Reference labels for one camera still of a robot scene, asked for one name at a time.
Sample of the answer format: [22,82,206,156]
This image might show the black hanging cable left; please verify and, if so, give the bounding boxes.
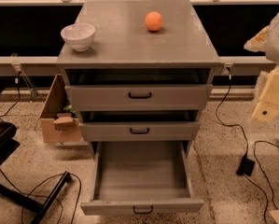
[0,71,23,120]

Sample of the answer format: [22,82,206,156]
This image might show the black chair base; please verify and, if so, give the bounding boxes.
[0,90,79,224]

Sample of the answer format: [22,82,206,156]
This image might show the grey drawer cabinet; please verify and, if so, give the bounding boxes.
[55,0,223,161]

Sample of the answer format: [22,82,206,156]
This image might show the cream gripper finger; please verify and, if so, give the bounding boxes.
[244,26,269,52]
[252,65,279,122]

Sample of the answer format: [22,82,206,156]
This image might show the cardboard box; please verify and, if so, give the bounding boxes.
[40,74,82,143]

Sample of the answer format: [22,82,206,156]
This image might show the grey open bottom drawer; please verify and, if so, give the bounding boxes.
[81,141,203,216]

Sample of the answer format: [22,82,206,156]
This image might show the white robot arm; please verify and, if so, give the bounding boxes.
[244,12,279,122]

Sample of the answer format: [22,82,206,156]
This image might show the black power adapter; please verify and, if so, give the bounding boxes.
[236,155,255,176]

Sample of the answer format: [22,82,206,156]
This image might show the white ceramic bowl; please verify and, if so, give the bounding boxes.
[61,23,95,51]

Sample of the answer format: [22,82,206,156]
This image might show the black adapter cable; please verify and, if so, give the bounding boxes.
[215,74,250,158]

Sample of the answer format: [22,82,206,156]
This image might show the orange fruit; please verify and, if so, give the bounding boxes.
[145,12,163,32]

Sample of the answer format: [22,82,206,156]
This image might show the grey top drawer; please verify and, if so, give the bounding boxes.
[65,85,212,111]

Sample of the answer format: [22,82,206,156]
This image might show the black floor cable left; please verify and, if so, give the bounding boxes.
[0,166,83,224]

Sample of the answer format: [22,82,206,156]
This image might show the black floor cable right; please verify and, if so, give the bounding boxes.
[243,140,279,224]

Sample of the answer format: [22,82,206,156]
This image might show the grey middle drawer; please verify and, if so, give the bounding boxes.
[79,121,200,142]

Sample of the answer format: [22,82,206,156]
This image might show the grey metal railing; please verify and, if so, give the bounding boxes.
[0,0,279,91]

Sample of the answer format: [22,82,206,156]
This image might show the black floor cable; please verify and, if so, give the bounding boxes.
[243,140,279,224]
[0,166,83,224]

